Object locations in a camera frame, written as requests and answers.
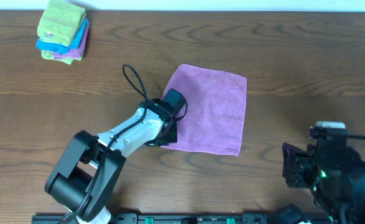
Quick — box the green folded cloth on top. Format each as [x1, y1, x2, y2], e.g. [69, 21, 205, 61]
[37, 0, 86, 47]

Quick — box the purple folded cloth in stack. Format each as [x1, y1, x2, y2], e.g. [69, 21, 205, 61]
[53, 19, 90, 60]

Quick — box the blue folded cloth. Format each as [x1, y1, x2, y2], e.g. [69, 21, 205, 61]
[36, 19, 88, 54]

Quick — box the green folded cloth at bottom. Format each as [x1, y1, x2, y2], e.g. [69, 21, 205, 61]
[41, 49, 84, 65]

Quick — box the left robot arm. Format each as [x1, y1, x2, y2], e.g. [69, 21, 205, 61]
[44, 89, 187, 223]

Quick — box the purple microfiber cloth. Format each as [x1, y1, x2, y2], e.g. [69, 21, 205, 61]
[164, 64, 247, 156]

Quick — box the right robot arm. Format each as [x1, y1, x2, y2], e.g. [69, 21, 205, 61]
[282, 127, 365, 223]

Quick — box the green folded cloth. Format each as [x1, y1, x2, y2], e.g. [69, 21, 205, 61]
[41, 49, 84, 65]
[37, 0, 86, 47]

